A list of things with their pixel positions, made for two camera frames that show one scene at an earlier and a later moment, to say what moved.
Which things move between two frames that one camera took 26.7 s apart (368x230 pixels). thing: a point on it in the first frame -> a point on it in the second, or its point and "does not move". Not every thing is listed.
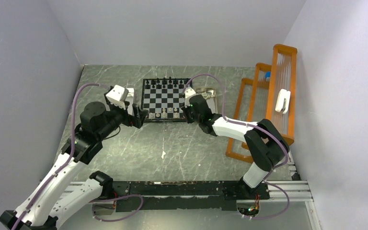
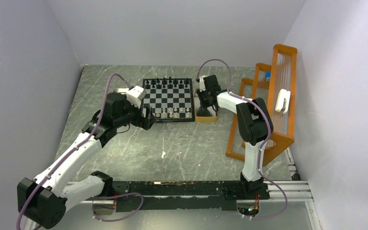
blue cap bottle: (268, 76) does not move
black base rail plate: (222, 195) does not move
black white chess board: (163, 99) does not move
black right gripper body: (190, 117) -> (203, 98)
